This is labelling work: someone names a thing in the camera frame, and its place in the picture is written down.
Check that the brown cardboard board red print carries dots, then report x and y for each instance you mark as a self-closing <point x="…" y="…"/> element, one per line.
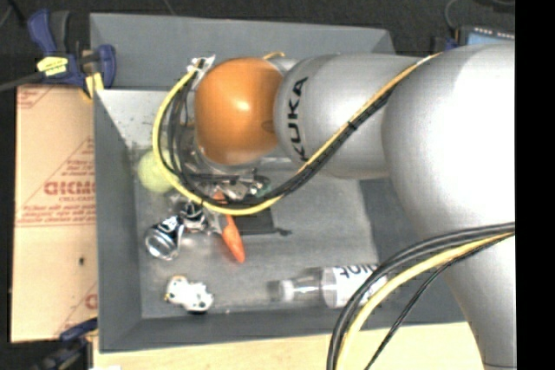
<point x="47" y="169"/>

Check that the orange toy carrot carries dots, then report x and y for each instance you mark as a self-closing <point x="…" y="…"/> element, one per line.
<point x="234" y="240"/>

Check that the grey metal bin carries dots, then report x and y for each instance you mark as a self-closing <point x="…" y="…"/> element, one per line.
<point x="316" y="203"/>

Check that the dark green flat block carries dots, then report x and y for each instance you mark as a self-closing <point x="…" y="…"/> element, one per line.
<point x="256" y="224"/>

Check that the clear plastic bottle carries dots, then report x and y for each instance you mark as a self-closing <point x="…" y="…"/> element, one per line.
<point x="321" y="287"/>

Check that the clear glass cup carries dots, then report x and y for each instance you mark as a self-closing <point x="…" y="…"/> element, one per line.
<point x="161" y="243"/>

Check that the white toy animal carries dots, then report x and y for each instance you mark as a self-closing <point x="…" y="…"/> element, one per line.
<point x="190" y="294"/>

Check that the yellow-green ball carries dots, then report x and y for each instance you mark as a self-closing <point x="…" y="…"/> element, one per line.
<point x="150" y="172"/>

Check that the black cylinder on white bracket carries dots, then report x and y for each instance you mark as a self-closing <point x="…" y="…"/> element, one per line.
<point x="204" y="61"/>

